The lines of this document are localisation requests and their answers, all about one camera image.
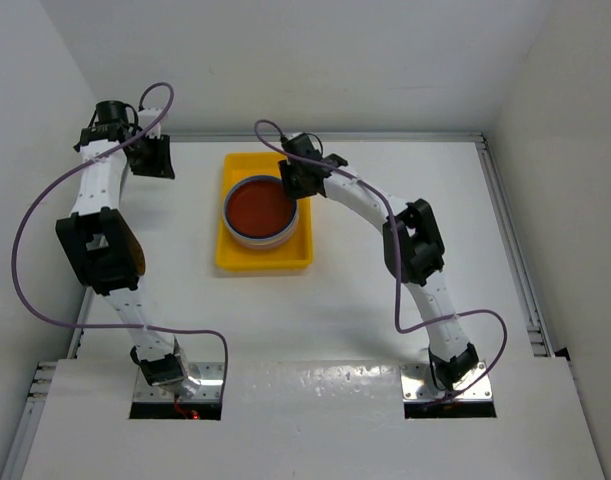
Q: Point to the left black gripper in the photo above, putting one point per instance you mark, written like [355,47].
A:
[160,165]

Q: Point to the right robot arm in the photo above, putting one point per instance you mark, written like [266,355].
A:
[412,244]

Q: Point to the yellow plastic bin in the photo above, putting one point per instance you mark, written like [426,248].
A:
[252,191]

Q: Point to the metal base plate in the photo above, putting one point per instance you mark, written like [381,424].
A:
[418,385]
[203,385]

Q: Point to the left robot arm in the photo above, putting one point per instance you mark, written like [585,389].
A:
[98,242]

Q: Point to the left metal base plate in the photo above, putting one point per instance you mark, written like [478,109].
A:
[203,385]

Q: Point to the dark red plate top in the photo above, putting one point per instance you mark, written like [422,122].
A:
[260,207]

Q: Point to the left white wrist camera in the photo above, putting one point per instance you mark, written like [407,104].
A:
[146,121]

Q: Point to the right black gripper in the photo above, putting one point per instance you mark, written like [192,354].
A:
[293,192]

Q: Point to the cream white plate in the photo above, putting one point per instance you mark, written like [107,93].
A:
[262,234]

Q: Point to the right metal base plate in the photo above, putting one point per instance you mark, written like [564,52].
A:
[418,385]

